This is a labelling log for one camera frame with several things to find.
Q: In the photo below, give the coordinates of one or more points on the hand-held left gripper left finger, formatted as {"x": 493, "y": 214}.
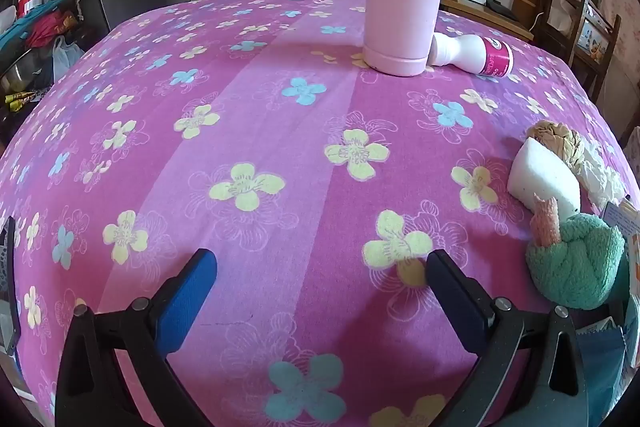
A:
{"x": 187, "y": 292}

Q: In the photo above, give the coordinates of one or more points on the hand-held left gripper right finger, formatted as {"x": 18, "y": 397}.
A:
{"x": 452, "y": 297}

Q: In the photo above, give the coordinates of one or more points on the white sponge block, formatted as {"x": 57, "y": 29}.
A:
{"x": 540, "y": 177}

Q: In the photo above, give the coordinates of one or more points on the blue foil packet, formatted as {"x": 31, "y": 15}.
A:
{"x": 597, "y": 372}

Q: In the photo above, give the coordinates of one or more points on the pink fuzzy stick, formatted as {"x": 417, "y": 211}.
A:
{"x": 545, "y": 219}

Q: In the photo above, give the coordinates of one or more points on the green knitted towel ball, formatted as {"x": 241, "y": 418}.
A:
{"x": 580, "y": 262}

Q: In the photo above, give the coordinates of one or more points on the white leaflet orange print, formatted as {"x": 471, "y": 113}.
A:
{"x": 625, "y": 219}

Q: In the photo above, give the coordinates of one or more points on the white crumpled tissue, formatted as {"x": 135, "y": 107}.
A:
{"x": 600, "y": 177}

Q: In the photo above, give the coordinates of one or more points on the pink floral blanket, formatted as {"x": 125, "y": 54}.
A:
{"x": 250, "y": 107}

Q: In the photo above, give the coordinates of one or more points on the small white bottle pink label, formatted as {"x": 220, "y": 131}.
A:
{"x": 465, "y": 52}

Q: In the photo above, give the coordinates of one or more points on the white plastic bag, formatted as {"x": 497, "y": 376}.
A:
{"x": 65, "y": 59}

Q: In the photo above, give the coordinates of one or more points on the metal bowl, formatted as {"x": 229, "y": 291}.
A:
{"x": 22, "y": 74}

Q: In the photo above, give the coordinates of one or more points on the small black box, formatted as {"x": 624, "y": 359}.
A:
{"x": 501, "y": 8}

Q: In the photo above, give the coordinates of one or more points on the dark wooden chair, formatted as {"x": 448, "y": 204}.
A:
{"x": 580, "y": 27}

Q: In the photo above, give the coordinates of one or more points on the teal bag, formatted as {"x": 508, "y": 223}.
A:
{"x": 22, "y": 29}

